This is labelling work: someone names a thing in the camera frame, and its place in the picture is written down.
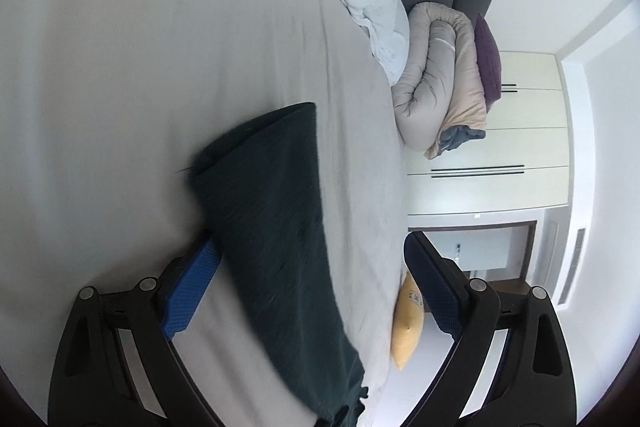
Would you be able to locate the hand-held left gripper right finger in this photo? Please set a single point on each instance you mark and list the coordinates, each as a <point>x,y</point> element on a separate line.
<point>441,294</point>

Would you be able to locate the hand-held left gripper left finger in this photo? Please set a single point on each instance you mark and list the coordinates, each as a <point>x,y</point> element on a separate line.
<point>192,287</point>

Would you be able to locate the purple pillow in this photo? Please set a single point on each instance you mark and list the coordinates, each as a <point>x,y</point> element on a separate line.
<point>489,57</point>

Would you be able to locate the dark green knit garment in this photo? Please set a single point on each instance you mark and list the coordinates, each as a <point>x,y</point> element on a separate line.
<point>270,232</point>

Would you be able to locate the bed with white sheet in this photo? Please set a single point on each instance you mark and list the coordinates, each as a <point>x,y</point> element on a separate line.
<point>125,57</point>

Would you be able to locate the white wardrobe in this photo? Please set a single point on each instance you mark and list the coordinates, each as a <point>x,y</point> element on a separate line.
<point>525,147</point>

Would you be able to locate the yellow pillow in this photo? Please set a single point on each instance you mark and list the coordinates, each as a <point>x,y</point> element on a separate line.
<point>406,332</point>

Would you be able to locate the blue-grey cloth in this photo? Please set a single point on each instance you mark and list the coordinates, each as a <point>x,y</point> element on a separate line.
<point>462,137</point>

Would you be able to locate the rolled beige comforter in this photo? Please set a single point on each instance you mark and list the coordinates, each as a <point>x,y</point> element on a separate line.
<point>425,72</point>

